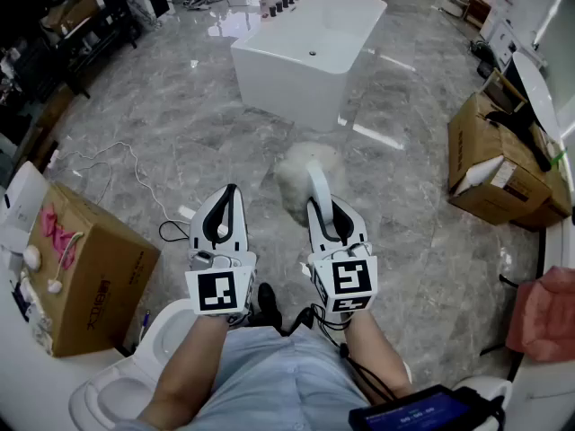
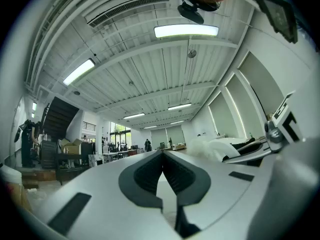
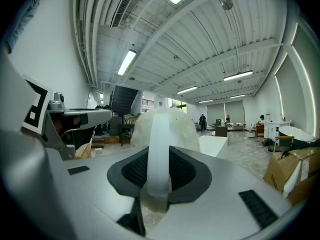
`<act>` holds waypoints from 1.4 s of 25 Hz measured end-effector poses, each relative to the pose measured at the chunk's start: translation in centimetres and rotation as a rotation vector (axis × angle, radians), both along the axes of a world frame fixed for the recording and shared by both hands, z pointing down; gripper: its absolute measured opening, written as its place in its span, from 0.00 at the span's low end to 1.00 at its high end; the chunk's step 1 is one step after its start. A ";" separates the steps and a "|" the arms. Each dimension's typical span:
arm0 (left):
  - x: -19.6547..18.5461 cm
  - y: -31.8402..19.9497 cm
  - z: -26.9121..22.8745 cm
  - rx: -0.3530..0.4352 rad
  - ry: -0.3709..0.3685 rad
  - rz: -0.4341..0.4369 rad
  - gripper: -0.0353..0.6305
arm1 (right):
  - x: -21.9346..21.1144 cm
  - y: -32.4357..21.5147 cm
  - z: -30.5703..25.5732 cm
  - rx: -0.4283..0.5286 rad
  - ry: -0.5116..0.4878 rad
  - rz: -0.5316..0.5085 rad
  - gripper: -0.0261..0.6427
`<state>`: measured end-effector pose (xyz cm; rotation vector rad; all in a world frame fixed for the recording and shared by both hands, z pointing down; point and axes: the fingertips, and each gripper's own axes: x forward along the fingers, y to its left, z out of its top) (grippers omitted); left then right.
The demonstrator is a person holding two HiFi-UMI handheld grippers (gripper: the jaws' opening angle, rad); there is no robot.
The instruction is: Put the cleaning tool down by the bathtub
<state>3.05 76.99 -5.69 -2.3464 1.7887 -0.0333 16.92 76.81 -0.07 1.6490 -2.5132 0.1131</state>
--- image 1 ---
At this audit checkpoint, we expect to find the black screen device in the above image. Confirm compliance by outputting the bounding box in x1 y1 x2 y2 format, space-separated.
348 383 508 431

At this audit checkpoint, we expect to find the white fluffy cleaning tool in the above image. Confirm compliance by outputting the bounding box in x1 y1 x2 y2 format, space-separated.
272 140 348 233

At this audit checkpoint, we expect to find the white rectangular bathtub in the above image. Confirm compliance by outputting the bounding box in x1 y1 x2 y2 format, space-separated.
230 0 389 134

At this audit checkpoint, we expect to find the white foam sheet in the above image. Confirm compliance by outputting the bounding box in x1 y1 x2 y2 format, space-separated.
456 154 505 198

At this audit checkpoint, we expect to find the person's left forearm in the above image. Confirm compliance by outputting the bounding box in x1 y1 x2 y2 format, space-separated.
137 313 231 431

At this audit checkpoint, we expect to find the low cardboard box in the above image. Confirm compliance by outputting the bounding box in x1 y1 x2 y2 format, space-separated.
511 163 574 233

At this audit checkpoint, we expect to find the open cardboard box with foam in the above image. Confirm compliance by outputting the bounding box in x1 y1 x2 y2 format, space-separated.
447 91 554 227

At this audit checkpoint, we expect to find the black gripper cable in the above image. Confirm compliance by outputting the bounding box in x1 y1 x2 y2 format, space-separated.
291 302 398 404

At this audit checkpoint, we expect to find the white plastic appliance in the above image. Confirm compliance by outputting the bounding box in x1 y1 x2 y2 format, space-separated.
0 161 50 253

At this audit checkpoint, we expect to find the thin white floor cable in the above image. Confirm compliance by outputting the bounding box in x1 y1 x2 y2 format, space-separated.
46 140 192 224

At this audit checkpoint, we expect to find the large printed cardboard box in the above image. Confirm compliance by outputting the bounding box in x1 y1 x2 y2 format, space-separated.
27 180 162 359

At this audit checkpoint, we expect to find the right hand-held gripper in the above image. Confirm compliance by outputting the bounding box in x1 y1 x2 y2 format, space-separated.
306 194 378 323

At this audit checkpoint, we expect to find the person's right forearm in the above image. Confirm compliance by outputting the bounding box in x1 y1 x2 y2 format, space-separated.
342 309 413 400

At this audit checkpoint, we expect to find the marble pattern cabinet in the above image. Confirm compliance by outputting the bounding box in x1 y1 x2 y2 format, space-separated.
122 0 177 34

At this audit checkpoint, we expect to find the white toilet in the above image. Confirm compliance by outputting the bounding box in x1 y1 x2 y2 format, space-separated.
67 297 199 431

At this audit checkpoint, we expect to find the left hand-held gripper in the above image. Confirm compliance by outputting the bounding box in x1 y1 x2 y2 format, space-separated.
184 183 258 328

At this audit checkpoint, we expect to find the white drawer cabinet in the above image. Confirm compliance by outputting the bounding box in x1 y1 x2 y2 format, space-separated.
486 15 523 69

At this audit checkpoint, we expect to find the black shoe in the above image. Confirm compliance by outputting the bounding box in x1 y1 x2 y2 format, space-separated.
257 282 284 332

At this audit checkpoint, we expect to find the pink cloth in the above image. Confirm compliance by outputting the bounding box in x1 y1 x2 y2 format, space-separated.
38 202 78 272

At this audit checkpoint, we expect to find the dark low table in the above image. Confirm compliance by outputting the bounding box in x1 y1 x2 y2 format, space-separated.
57 10 141 100

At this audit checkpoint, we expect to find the light blue shirt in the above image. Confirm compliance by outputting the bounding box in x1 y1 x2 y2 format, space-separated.
177 324 375 431

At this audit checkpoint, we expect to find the black looped floor cable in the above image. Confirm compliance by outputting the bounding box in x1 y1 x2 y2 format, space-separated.
157 218 192 244

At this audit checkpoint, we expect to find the pink folded towel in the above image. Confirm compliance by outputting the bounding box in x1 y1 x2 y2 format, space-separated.
504 265 575 364

